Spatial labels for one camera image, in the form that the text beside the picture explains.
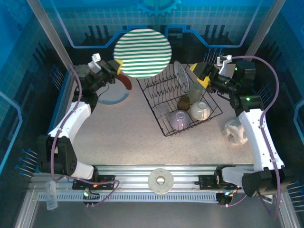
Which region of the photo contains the frosted pale tumbler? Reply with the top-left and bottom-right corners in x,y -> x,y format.
189,82 -> 205,105

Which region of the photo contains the white plate with blue rings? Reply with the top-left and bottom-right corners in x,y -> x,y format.
173,60 -> 190,92

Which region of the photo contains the plate with red blue rim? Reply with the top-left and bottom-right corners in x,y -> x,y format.
96,74 -> 133,105

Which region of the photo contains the green white striped plate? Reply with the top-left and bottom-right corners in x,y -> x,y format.
113,28 -> 172,79

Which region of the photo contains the white ceramic bowl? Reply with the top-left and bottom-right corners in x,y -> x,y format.
189,101 -> 211,121

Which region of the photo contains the small brown cup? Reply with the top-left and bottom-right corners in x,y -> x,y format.
177,95 -> 190,112

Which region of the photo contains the black wire dish rack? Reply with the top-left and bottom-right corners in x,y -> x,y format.
136,62 -> 223,137

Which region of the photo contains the small clear glass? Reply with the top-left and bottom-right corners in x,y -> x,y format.
156,102 -> 171,119

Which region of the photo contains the white crumpled towel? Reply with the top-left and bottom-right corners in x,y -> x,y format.
222,117 -> 249,146

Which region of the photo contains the grey round disc with hole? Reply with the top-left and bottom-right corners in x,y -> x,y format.
148,168 -> 174,195

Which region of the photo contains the clear plastic tube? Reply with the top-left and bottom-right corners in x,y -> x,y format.
45,181 -> 58,211

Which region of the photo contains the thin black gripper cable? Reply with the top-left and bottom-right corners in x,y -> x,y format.
98,82 -> 110,96

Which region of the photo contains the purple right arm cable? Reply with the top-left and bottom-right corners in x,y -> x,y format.
219,56 -> 282,220

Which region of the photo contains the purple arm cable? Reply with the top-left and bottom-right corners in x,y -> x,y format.
219,56 -> 282,220
50,65 -> 120,208

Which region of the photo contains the aluminium frame post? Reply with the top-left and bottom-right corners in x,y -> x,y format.
244,0 -> 287,57
25,0 -> 79,73

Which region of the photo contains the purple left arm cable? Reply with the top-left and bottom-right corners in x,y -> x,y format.
50,65 -> 120,208

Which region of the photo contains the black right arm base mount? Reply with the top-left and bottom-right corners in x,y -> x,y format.
198,166 -> 240,190

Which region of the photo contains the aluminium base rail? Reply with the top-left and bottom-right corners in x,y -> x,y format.
30,163 -> 257,193

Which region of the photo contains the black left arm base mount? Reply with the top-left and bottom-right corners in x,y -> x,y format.
72,173 -> 116,190

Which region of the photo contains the grey slotted cable duct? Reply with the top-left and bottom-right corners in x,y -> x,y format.
38,191 -> 223,204

